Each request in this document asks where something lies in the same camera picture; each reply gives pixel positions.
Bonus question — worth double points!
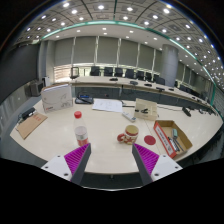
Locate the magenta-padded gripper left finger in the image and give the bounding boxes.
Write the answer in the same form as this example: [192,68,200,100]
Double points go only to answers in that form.
[40,142,92,186]

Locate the red and cream mug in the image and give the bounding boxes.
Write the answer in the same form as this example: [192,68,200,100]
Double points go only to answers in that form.
[116,124,140,146]

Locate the open cardboard box red edge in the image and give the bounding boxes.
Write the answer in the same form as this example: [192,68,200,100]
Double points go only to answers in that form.
[153,119,194,159]

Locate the white paper sheet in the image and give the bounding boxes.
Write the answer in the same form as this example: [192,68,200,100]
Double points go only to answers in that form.
[91,98,124,114]

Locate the clear red-capped drink bottle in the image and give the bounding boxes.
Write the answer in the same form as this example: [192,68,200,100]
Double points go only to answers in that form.
[73,110,90,148]

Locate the black desk phone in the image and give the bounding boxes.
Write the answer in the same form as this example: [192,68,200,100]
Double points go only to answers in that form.
[75,94,94,105]

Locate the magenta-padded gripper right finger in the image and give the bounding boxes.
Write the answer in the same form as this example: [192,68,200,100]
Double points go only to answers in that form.
[131,142,184,186]

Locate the white remote control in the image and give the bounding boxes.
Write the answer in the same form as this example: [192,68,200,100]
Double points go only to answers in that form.
[121,111,137,123]

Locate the black and silver marker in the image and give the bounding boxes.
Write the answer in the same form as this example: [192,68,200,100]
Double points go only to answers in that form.
[167,136,178,153]

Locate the flat brown cardboard sheet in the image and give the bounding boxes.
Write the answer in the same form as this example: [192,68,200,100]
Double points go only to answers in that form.
[15,112,48,140]

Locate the dark pen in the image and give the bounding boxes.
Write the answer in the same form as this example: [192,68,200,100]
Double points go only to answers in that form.
[173,137,184,152]

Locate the large white cardboard box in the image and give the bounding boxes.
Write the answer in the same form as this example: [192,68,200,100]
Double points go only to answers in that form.
[40,83,74,114]

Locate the dark grey monitor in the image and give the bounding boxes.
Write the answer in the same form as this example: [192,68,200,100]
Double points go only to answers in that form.
[24,79,45,98]

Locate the flat round red coaster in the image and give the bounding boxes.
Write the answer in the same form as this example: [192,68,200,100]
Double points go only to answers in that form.
[143,134,157,146]

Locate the row of black office chairs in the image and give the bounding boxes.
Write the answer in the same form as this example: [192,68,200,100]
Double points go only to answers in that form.
[89,65,166,86]

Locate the round ceiling lights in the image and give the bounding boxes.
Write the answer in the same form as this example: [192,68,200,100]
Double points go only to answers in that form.
[19,1,224,91]

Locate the black device with cable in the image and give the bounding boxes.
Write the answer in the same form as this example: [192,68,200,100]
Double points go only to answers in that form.
[18,107,36,121]

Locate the black conference microphone unit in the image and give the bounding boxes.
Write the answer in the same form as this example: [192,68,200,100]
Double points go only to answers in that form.
[181,106,193,118]

